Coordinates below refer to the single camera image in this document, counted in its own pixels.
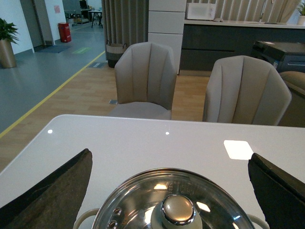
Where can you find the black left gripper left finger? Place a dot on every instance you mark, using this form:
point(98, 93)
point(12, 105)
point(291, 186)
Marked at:
point(54, 202)

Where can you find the potted plant gold vase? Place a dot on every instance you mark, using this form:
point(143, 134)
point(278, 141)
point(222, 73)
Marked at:
point(8, 35)

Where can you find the beige right dining chair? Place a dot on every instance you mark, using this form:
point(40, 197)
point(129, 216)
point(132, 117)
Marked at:
point(245, 90)

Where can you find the beige left dining chair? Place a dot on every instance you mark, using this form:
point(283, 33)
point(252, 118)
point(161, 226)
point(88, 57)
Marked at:
point(145, 81)

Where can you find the red trash bin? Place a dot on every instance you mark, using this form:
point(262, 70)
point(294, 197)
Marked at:
point(64, 31)

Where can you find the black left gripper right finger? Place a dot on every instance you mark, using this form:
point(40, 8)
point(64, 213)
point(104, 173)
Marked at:
point(280, 195)

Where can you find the white microwave oven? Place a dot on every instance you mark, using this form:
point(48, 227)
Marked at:
point(200, 11)

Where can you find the beige dining chair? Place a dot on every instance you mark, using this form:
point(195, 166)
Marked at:
point(145, 81)
point(245, 90)

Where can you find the dark kitchen counter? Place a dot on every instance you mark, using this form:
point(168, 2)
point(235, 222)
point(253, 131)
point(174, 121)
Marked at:
point(204, 42)

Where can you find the woven basket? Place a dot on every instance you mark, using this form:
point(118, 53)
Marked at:
point(114, 51)

